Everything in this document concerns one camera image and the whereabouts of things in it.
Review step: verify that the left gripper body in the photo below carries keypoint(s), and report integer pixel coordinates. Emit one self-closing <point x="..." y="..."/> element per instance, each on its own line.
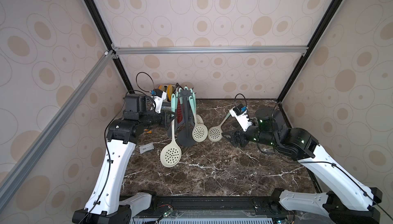
<point x="163" y="118"/>

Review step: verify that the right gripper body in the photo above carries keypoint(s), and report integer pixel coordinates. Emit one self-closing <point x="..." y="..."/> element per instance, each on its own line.
<point x="241" y="136"/>

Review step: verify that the cream skimmer pile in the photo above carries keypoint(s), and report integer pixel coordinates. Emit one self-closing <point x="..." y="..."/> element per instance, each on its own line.
<point x="171" y="153"/>
<point x="215" y="133"/>

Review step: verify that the grey utensil rack stand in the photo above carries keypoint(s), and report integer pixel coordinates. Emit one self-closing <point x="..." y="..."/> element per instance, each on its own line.
<point x="185" y="138"/>

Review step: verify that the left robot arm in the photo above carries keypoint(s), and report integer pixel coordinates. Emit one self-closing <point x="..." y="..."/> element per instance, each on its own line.
<point x="140" y="113"/>

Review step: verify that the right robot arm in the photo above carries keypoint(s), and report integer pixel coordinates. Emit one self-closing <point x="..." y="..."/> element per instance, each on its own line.
<point x="348" y="201"/>

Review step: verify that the right yellow toast slice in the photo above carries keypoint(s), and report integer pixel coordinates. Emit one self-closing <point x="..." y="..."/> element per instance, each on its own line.
<point x="170" y="89"/>

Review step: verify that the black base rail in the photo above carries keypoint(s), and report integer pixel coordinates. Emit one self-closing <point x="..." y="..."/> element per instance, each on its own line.
<point x="212" y="205"/>

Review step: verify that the back aluminium rail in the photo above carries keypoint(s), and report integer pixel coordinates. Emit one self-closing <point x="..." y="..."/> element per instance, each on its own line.
<point x="209" y="50"/>

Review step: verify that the aluminium rail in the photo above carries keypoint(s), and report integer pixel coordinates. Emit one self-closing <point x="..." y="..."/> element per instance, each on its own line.
<point x="28" y="161"/>
<point x="209" y="50"/>

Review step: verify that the left aluminium rail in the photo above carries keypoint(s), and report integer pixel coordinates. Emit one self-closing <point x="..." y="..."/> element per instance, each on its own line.
<point x="28" y="161"/>

